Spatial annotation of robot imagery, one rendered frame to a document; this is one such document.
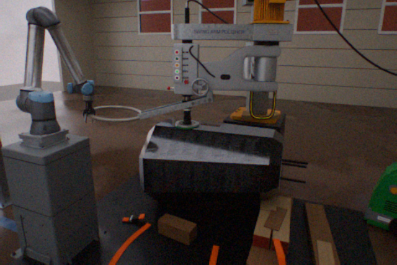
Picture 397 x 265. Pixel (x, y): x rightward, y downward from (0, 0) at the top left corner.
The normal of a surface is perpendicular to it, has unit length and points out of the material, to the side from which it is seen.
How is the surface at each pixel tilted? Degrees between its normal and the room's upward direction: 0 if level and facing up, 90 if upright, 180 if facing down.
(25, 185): 90
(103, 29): 90
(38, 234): 90
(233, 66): 90
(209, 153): 45
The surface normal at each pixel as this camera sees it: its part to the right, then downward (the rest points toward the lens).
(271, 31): -0.05, 0.25
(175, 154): -0.21, -0.52
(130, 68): -0.37, 0.23
